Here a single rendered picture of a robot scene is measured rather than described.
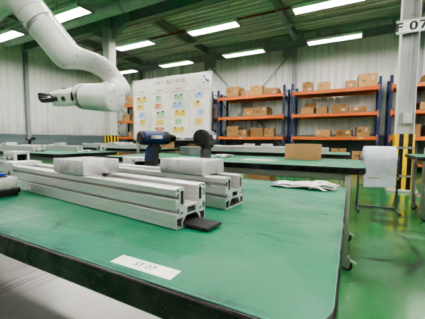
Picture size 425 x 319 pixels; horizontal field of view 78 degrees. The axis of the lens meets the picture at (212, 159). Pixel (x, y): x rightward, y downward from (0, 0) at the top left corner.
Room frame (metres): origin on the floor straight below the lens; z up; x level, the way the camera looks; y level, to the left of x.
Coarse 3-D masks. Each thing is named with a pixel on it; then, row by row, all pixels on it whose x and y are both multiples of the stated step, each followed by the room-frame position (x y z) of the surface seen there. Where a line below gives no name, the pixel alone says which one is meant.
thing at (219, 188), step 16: (160, 176) 0.82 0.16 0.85; (176, 176) 0.77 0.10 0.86; (192, 176) 0.73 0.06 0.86; (208, 176) 0.71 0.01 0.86; (224, 176) 0.70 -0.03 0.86; (240, 176) 0.74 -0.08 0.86; (208, 192) 0.72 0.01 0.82; (224, 192) 0.67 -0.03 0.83; (240, 192) 0.74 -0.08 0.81; (224, 208) 0.67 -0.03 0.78
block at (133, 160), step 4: (132, 156) 1.34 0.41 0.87; (136, 156) 1.34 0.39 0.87; (140, 156) 1.34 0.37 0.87; (124, 160) 1.29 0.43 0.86; (128, 160) 1.26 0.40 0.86; (132, 160) 1.24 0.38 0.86; (136, 160) 1.25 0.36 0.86; (140, 160) 1.26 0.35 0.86; (144, 160) 1.28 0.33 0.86; (132, 164) 1.24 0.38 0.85; (136, 164) 1.27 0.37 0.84; (140, 164) 1.29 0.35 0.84; (144, 164) 1.30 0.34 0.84
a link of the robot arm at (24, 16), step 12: (0, 0) 0.77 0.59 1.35; (12, 0) 0.76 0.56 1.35; (24, 0) 0.77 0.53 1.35; (36, 0) 0.78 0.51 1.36; (0, 12) 0.79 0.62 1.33; (12, 12) 0.79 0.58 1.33; (24, 12) 0.77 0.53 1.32; (36, 12) 0.77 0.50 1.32; (48, 12) 0.80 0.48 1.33; (24, 24) 0.78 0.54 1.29
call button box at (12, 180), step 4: (4, 176) 0.83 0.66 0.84; (8, 176) 0.85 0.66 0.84; (12, 176) 0.85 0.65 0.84; (0, 180) 0.80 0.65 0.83; (4, 180) 0.81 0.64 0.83; (8, 180) 0.82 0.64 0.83; (12, 180) 0.83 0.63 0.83; (16, 180) 0.84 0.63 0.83; (0, 184) 0.80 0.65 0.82; (4, 184) 0.81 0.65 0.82; (8, 184) 0.82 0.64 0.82; (12, 184) 0.83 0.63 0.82; (16, 184) 0.84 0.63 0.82; (0, 188) 0.80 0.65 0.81; (4, 188) 0.81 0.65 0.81; (8, 188) 0.82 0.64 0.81; (12, 188) 0.83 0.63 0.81; (16, 188) 0.84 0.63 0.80; (0, 192) 0.80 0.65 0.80; (4, 192) 0.81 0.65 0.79; (8, 192) 0.82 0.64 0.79; (12, 192) 0.83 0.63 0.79; (16, 192) 0.84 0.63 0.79; (0, 196) 0.80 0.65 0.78; (4, 196) 0.81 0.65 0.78; (8, 196) 0.82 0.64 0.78
